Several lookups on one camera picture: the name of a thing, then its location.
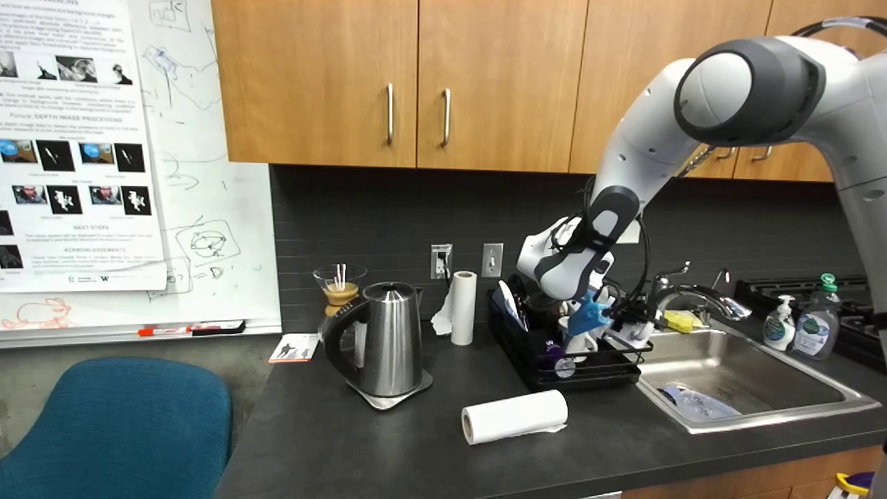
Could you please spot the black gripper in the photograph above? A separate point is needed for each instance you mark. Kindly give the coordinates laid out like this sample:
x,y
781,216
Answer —
x,y
629,309

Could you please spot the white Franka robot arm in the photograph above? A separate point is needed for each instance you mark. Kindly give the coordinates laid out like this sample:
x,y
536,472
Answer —
x,y
646,140

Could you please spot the purple cup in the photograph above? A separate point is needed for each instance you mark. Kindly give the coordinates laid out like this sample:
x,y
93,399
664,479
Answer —
x,y
553,350

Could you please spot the dish soap bottle green cap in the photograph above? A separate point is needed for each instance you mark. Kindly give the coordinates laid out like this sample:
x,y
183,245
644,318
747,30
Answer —
x,y
816,327

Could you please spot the yellow sponge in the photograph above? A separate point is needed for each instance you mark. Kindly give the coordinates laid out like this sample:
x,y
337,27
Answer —
x,y
682,323

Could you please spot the chrome sink faucet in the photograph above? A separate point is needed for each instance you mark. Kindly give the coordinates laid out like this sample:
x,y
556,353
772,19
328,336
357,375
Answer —
x,y
689,298

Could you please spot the pale plastic utensil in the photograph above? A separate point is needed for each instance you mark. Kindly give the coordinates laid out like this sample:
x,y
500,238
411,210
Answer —
x,y
511,306

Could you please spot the stainless steel sink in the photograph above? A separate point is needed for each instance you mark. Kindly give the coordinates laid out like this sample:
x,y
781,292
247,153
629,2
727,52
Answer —
x,y
739,368

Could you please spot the clear hand soap pump bottle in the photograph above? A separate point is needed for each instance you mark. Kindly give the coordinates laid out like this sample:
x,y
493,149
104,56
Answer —
x,y
779,327

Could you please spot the white paper towel roll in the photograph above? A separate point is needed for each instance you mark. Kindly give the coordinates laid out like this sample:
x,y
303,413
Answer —
x,y
513,417
464,309

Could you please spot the wooden lower cabinet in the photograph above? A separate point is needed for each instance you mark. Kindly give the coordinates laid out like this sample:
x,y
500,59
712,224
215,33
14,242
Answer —
x,y
739,479

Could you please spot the wooden cabinet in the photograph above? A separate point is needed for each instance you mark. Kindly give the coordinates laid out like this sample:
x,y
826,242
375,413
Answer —
x,y
739,479
313,83

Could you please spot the stainless steel electric kettle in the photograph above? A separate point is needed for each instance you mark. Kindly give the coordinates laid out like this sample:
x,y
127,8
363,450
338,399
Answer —
x,y
389,336

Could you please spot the yellow purple plastic object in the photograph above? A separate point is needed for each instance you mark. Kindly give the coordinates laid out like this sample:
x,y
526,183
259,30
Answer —
x,y
851,486

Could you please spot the glass pour-over coffee maker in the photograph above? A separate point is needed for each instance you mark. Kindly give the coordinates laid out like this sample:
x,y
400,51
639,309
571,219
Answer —
x,y
338,292

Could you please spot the small white red card box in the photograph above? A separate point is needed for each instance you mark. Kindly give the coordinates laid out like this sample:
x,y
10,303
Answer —
x,y
294,346

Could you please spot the wooden upper cabinet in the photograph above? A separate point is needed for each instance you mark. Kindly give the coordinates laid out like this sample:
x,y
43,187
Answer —
x,y
313,83

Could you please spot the black whiteboard marker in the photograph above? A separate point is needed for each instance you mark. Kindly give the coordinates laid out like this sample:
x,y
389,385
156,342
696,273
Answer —
x,y
216,324

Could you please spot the whiteboard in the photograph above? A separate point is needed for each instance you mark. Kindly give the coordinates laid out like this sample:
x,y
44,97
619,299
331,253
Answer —
x,y
223,183

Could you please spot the red whiteboard marker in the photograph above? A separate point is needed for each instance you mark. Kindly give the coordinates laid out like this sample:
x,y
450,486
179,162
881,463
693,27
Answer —
x,y
165,329

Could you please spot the blue chair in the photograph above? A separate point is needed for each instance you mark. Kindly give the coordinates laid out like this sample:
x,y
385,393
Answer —
x,y
111,432

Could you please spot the white research poster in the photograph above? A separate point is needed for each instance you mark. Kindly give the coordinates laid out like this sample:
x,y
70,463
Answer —
x,y
73,140

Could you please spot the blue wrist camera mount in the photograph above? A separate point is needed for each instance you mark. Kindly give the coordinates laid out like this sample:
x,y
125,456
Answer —
x,y
590,314

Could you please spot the white wall outlet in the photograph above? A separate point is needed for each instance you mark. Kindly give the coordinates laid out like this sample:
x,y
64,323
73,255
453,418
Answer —
x,y
442,260
490,259

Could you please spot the kettle base plate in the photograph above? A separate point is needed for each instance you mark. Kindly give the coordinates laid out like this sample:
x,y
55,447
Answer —
x,y
398,399

